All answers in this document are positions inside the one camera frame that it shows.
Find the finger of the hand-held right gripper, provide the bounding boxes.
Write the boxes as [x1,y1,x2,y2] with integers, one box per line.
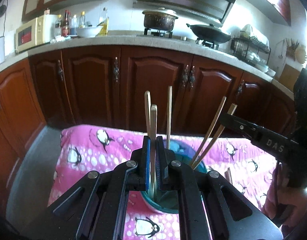
[220,113,263,143]

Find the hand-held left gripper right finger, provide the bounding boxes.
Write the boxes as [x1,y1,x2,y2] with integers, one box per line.
[156,135,284,240]

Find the pink penguin print blanket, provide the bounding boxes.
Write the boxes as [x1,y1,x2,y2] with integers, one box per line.
[47,124,279,240]

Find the gas stove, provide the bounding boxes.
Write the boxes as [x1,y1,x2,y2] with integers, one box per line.
[137,27,219,50]

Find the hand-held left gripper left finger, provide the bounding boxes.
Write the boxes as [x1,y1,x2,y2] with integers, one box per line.
[47,135,152,240]

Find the wall utensil holder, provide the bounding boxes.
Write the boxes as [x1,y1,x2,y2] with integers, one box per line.
[285,38,299,58]

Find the white cup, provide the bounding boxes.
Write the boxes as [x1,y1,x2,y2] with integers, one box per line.
[139,140,209,215]

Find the cream microwave oven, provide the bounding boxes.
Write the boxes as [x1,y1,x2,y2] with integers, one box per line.
[15,14,60,53]

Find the brown wooden base cabinets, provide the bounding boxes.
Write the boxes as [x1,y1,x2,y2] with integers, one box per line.
[0,44,298,155]

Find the dark cooking pot with lid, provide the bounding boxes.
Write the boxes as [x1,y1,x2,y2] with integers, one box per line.
[142,8,179,30]

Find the white ceramic bowl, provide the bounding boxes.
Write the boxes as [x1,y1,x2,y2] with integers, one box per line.
[76,26,104,38]

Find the clear glass bottle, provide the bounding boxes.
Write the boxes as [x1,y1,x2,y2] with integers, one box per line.
[55,15,62,37]

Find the wooden cutting board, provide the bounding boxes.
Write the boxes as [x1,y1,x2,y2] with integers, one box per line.
[279,64,301,90]

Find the round wooden board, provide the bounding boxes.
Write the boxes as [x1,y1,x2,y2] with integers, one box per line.
[295,44,307,63]

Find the dark sauce bottle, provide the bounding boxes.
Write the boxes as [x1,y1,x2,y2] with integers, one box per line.
[61,10,70,37]

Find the black wok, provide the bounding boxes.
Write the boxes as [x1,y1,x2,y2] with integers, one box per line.
[186,24,231,43]

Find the black wire dish rack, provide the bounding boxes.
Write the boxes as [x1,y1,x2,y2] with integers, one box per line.
[230,37,271,63]

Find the yellow cooking oil bottle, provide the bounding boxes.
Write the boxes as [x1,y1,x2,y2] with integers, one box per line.
[98,7,109,35]

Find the white cloth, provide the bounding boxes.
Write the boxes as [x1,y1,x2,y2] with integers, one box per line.
[240,24,269,48]

